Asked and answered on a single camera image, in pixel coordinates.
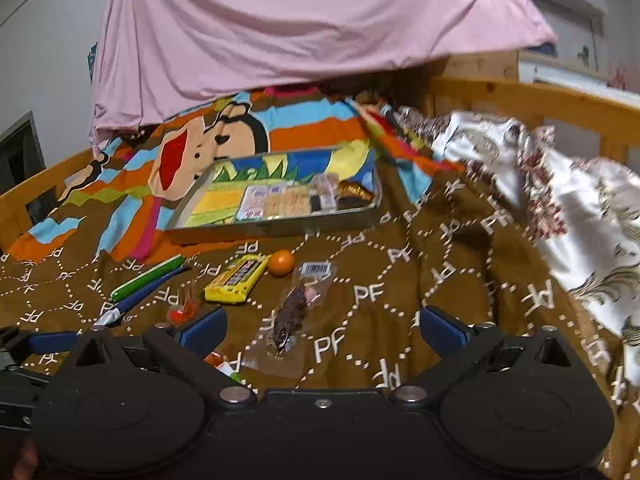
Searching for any orange-red chicken snack pack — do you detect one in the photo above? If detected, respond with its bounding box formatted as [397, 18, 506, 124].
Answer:
[166, 284, 201, 326]

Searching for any yellow candy bar pack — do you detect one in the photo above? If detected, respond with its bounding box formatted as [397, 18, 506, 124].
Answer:
[203, 255, 268, 304]

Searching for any blue toothpaste-like tube pack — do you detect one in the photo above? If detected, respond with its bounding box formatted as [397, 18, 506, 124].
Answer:
[94, 266, 189, 326]

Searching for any clear pack with dark snack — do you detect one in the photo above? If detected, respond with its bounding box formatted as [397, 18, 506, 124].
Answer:
[241, 261, 336, 378]

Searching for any green stick snack pack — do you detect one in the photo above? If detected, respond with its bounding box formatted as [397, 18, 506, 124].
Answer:
[110, 255, 186, 302]

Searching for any orange mandarin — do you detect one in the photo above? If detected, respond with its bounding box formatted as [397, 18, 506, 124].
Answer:
[267, 249, 295, 278]

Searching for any white green snack pouch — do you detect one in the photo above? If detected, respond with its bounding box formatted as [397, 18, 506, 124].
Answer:
[235, 185, 269, 222]

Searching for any clear bag of crackers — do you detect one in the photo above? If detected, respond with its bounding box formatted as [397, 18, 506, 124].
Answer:
[264, 185, 311, 219]

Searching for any gold foil snack bag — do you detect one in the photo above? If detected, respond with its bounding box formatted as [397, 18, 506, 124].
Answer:
[336, 181, 375, 209]

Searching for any colourful cartoon monkey blanket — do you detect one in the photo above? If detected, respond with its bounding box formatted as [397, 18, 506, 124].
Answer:
[1, 91, 639, 479]

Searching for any metal tray with dinosaur print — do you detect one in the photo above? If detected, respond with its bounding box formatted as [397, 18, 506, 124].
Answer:
[165, 141, 382, 245]

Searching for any white floral quilt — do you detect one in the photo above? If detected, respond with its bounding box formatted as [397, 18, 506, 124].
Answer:
[393, 106, 639, 384]

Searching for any pink hanging sheet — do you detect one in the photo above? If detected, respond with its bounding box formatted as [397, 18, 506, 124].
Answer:
[89, 0, 556, 148]

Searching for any dark window frame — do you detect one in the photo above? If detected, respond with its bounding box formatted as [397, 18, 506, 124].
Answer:
[0, 112, 46, 193]

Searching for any wooden bed frame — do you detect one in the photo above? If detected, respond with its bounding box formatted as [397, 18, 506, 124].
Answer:
[0, 49, 640, 252]

